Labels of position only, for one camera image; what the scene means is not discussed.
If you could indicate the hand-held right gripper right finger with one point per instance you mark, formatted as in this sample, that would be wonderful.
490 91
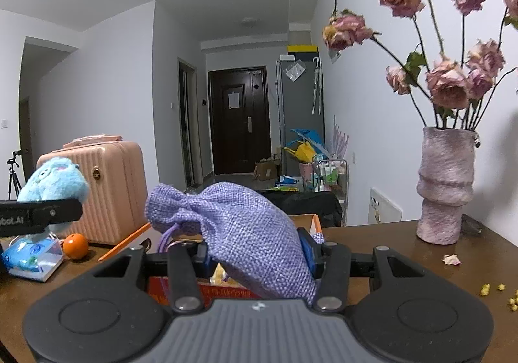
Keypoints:
308 249

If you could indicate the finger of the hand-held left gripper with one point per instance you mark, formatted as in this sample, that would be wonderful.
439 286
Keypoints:
56 211

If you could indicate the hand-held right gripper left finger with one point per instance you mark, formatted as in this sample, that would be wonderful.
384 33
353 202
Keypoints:
184 274

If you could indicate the blue plush toy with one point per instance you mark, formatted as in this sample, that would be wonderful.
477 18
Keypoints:
52 181

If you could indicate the orange cardboard box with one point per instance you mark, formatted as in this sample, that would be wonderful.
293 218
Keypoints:
158 290

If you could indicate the white and yellow plush toy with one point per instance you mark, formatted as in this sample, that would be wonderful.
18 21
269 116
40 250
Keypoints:
218 276

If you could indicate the blue tissue pack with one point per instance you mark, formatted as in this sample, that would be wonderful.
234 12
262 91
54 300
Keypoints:
30 259

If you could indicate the orange fruit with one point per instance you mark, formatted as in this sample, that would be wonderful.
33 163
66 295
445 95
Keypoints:
75 245

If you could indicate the black fabric chair back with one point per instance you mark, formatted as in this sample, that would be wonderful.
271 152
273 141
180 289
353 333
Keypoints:
311 205

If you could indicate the pink ribbed suitcase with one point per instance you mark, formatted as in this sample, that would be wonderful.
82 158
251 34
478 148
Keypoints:
113 193

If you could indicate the metal cart with bottles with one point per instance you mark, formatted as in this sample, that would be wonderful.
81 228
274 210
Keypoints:
330 176

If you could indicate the pink bucket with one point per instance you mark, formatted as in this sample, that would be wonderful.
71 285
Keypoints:
305 170

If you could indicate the white flat box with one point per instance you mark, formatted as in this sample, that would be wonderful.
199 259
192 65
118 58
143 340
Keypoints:
384 207

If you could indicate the brown cardboard box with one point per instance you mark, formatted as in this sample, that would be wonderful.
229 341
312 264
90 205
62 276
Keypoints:
266 169

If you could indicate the yellow bag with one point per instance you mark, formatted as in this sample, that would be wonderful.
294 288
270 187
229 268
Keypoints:
302 152

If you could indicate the pink feather decoration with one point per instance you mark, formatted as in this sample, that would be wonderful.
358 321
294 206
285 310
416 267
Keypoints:
340 142

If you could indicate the grey refrigerator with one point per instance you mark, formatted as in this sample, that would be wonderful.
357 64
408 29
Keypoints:
299 112

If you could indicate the dark brown door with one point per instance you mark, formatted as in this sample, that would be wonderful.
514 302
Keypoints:
238 128

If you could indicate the fallen rose petal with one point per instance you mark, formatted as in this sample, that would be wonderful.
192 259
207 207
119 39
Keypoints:
451 259

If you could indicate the side room door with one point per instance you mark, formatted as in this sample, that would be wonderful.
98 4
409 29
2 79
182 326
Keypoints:
188 124

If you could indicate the pink textured vase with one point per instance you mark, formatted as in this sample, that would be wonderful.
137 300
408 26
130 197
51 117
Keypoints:
445 185

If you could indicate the white hanging umbrella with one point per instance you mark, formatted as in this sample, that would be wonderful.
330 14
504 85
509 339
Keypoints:
317 83

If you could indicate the plastic bag on refrigerator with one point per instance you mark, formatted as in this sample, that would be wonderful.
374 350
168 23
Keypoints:
294 71

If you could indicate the scattered yellow crumbs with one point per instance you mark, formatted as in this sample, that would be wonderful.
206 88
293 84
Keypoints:
485 288

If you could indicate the yellow and black box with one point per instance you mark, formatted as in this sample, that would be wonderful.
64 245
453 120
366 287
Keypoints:
302 49

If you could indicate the dried pink roses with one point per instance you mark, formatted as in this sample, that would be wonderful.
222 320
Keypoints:
447 85

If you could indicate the black camera tripod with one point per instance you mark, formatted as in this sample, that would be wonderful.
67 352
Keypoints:
14 176

